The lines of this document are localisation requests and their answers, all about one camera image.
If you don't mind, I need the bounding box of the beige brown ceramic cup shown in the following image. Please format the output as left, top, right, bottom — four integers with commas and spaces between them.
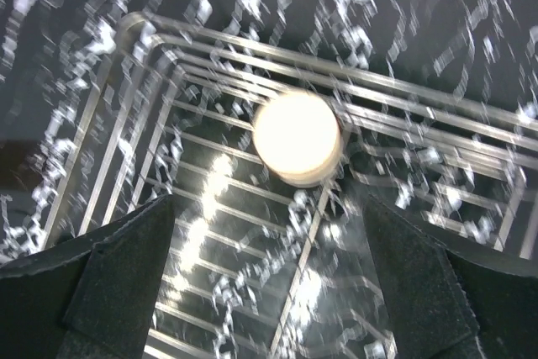
252, 91, 343, 187

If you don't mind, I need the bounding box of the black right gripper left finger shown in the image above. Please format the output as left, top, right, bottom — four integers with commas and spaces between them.
1, 195, 175, 358

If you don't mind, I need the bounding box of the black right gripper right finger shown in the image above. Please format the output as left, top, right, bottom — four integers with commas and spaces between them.
362, 197, 537, 358

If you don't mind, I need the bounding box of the black marbled table mat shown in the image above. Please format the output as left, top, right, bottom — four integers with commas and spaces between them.
1, 0, 537, 267

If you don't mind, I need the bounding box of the metal wire dish rack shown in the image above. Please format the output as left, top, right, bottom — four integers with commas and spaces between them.
45, 13, 537, 358

